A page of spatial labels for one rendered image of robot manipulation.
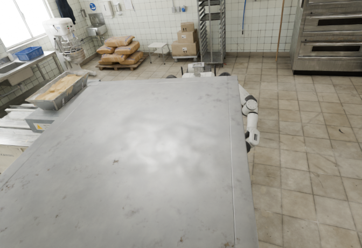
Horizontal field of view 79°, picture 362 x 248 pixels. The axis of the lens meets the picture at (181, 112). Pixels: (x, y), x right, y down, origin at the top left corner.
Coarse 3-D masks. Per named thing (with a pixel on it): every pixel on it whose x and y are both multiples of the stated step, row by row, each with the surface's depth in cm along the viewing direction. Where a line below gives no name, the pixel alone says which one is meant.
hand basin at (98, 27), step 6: (102, 6) 568; (108, 6) 563; (84, 12) 602; (102, 12) 578; (108, 12) 572; (90, 18) 611; (96, 18) 605; (102, 18) 599; (96, 24) 616; (102, 24) 610; (90, 30) 592; (96, 30) 587; (102, 30) 599; (102, 42) 634
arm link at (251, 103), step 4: (240, 88) 159; (240, 92) 158; (244, 92) 158; (240, 96) 158; (244, 96) 157; (248, 96) 156; (252, 96) 156; (244, 100) 157; (248, 100) 153; (252, 100) 153; (256, 100) 155; (244, 104) 160; (248, 104) 152; (252, 104) 152; (256, 104) 152; (248, 108) 152; (252, 108) 151
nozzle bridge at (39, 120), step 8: (88, 80) 236; (96, 80) 234; (32, 112) 194; (40, 112) 192; (48, 112) 190; (56, 112) 189; (32, 120) 185; (40, 120) 183; (48, 120) 181; (32, 128) 192; (40, 128) 189
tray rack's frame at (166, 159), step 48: (96, 96) 66; (144, 96) 63; (192, 96) 59; (48, 144) 50; (96, 144) 48; (144, 144) 46; (192, 144) 44; (240, 144) 43; (0, 192) 40; (48, 192) 39; (96, 192) 38; (144, 192) 36; (192, 192) 35; (240, 192) 34; (0, 240) 33; (48, 240) 32; (96, 240) 31; (144, 240) 30; (192, 240) 29; (240, 240) 28
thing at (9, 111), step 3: (6, 111) 266; (9, 111) 264; (12, 111) 263; (15, 111) 262; (18, 111) 261; (21, 111) 260; (24, 111) 258; (27, 111) 257; (30, 111) 256; (15, 114) 265; (18, 114) 264; (21, 114) 263; (24, 114) 261; (27, 114) 260
